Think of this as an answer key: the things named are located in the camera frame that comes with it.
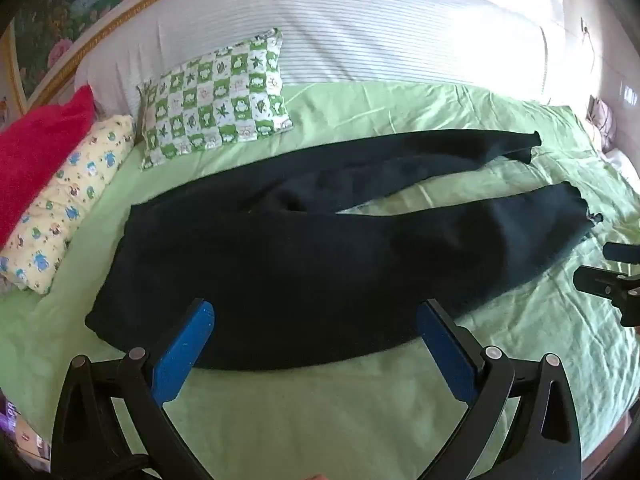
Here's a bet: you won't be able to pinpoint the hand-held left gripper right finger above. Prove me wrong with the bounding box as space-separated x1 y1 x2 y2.
415 299 583 480

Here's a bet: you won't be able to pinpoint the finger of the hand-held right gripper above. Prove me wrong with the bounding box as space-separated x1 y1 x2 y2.
603 242 640 263
573 266 640 328

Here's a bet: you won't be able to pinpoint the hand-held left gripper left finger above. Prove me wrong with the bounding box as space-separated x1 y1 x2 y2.
50 299 216 480

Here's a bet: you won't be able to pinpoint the black pants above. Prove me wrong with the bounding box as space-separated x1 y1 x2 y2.
85 129 604 372

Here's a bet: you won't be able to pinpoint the pink cloth bundle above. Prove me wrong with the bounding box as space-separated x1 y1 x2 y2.
587 95 640 181

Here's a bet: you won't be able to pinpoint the green bed sheet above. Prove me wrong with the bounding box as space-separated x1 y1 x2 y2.
0 82 640 480

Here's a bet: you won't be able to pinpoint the purple printed packet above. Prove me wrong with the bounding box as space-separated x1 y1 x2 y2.
0 400 51 461

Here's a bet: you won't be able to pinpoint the yellow cartoon print pillow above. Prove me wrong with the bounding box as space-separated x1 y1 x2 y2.
0 114 137 296

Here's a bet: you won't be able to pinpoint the red pillow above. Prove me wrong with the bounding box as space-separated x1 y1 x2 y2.
0 85 97 251

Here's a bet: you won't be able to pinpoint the green checked pillow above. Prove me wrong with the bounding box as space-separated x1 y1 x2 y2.
137 27 295 171

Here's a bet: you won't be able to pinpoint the white striped headboard cover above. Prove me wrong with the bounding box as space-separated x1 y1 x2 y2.
75 0 551 116

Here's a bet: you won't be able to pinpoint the gold framed flower painting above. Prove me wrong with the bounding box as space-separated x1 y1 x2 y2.
0 0 485 116

